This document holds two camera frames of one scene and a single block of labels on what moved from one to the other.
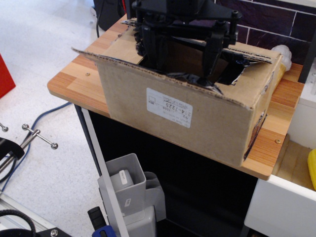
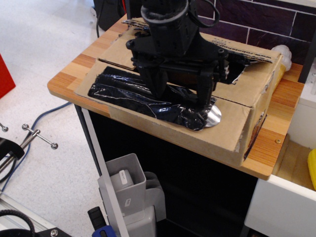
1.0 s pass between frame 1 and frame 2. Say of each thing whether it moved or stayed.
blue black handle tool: stayed
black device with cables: stayed
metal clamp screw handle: stayed
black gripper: moved
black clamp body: stayed
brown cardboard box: moved
